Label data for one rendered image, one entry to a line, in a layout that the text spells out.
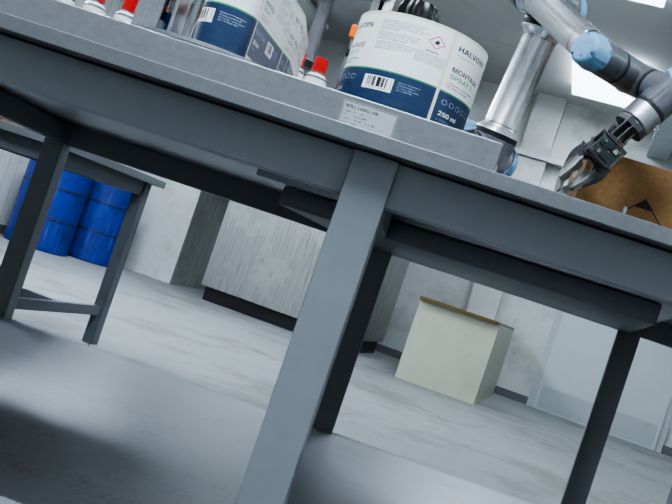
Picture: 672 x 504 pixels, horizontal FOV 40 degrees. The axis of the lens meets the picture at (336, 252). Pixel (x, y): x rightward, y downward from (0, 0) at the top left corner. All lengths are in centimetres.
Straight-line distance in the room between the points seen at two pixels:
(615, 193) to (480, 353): 525
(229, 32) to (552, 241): 58
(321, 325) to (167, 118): 34
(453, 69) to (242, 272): 737
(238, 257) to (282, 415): 748
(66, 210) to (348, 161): 724
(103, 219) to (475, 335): 361
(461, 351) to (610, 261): 624
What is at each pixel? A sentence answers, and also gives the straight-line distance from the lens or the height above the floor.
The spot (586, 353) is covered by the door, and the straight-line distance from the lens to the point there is 945.
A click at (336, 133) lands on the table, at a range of 115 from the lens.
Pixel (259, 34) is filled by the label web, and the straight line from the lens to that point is 148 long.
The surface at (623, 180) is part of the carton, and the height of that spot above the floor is 107.
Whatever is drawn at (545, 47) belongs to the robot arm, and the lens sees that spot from 239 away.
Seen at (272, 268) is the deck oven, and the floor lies 49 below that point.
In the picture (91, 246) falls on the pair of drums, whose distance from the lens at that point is 876.
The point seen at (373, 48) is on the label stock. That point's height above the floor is 97.
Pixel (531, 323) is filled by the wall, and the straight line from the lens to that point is 951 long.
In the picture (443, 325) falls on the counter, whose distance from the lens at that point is 744.
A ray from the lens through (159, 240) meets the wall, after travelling 948.
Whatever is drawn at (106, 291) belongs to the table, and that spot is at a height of 27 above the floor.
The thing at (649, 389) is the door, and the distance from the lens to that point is 948.
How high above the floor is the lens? 65
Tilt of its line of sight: 1 degrees up
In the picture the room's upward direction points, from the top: 19 degrees clockwise
